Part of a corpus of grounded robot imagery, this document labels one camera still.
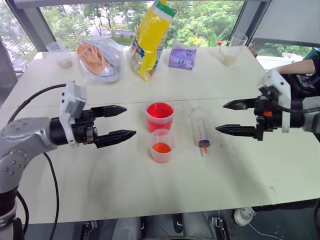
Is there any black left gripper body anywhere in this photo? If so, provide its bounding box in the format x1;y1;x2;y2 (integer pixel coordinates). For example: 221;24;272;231
71;107;99;147

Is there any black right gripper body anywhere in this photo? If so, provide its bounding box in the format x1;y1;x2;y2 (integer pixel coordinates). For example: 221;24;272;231
253;92;284;133

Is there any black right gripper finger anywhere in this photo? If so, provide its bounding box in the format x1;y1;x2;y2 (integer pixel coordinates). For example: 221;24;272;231
222;98;258;111
215;117;265;142

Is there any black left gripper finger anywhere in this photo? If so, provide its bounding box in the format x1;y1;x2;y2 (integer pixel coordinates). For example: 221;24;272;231
95;129;137;149
90;105;128;119

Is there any clear plastic syringe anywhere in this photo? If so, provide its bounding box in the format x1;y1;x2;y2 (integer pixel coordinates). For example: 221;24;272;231
189;107;211;158

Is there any cup of orange liquid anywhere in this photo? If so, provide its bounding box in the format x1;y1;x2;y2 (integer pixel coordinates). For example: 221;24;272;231
147;128;177;164

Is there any cup of red liquid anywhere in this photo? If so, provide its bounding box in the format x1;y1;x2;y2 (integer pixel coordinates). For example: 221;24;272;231
145;101;181;134

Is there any tall clear measuring cup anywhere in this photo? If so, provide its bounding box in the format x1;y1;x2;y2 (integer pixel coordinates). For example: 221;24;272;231
219;32;249;67

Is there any clear cup with white grains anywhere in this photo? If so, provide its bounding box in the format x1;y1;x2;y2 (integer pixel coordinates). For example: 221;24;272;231
45;41;74;69

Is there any clear bag with orange contents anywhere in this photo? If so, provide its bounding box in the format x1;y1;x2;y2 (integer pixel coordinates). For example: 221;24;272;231
75;35;124;85

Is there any purple and white packet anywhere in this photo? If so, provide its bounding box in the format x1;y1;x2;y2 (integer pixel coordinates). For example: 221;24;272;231
168;39;198;72

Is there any yellow plastic snack bag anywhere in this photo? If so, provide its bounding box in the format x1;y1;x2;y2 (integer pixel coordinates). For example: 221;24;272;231
128;0;177;83

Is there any white round power adapter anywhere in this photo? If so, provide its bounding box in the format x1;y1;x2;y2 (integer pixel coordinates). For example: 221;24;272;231
233;206;257;227

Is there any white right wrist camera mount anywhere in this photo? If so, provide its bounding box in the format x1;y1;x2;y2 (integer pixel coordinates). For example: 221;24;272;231
257;68;292;133

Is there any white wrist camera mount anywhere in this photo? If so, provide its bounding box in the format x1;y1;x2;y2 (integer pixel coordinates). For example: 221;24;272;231
59;81;88;148
257;68;292;133

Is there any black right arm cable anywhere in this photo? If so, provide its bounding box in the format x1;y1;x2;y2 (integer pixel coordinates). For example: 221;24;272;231
271;98;320;114

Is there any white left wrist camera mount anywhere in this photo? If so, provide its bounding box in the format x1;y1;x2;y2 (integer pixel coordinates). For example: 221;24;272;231
59;81;88;148

